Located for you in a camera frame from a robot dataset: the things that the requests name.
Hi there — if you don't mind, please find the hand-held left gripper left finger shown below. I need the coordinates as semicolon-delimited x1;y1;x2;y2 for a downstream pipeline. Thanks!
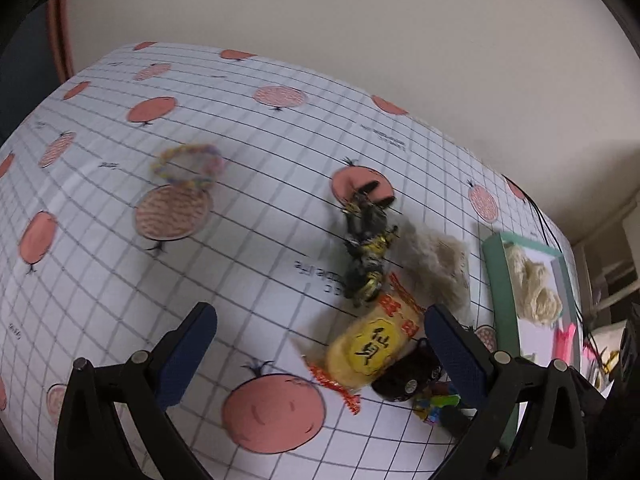
54;301;219;480

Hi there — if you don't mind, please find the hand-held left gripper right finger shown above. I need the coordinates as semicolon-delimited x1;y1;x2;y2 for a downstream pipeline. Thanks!
423;303;608;480

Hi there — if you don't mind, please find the black toy car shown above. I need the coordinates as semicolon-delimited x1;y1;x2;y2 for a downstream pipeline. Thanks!
371;338;447;403

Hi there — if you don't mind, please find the colourful bead toy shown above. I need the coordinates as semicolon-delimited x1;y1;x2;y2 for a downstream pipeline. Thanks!
411;382;460;426

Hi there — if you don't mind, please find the teal shallow box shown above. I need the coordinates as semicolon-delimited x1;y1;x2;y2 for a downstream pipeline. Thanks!
481;232;582;453

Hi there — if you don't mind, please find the yellow rice cracker packet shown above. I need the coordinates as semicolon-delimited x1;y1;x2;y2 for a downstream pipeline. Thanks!
300;272;426;417

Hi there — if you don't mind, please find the clear bag of cotton swabs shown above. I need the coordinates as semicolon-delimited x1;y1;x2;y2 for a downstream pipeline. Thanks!
399;220;474;322

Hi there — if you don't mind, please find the white hair claw clip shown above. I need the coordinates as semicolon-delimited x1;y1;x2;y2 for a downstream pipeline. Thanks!
504;242;562;326

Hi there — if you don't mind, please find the black gold toy robot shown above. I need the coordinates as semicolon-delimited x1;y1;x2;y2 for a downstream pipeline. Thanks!
340;180;401;310

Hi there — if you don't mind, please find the grid fruit print tablecloth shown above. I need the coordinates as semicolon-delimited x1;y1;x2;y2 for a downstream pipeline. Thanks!
0;41;583;477

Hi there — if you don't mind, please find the white shelf organizer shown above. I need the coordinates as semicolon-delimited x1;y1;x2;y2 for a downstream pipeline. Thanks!
572;200;640;343

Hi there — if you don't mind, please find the black cable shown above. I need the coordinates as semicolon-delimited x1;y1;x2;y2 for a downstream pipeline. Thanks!
502;176;585;323

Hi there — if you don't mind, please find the pink door frame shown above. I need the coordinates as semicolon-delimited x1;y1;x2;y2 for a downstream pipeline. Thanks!
46;0;77;85

